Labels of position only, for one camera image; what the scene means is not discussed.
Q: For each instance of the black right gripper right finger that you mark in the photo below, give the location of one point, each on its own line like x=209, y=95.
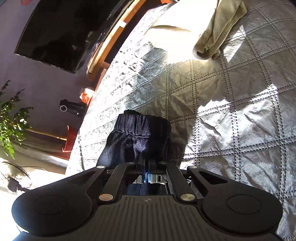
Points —
x=166, y=178

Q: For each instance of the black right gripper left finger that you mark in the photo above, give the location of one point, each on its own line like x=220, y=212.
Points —
x=125, y=179

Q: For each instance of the dark navy garment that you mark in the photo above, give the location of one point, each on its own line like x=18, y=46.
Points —
x=138, y=138

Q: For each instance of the red plant pot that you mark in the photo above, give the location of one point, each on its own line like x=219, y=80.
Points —
x=70, y=139

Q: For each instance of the black speaker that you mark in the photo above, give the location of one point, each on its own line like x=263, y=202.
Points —
x=78, y=109

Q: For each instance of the grey quilted table cover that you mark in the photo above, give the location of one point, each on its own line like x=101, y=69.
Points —
x=234, y=116

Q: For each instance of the orange tissue box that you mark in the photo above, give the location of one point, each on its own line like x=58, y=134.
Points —
x=86, y=95

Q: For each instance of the green leafy houseplant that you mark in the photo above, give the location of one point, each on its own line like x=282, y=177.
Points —
x=14, y=124

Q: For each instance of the wooden TV stand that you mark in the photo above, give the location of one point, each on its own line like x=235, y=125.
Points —
x=102, y=50

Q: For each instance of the black television screen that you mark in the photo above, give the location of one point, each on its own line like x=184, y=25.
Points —
x=64, y=33

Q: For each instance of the beige cream garment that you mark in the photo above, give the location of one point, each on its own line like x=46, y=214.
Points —
x=225, y=16

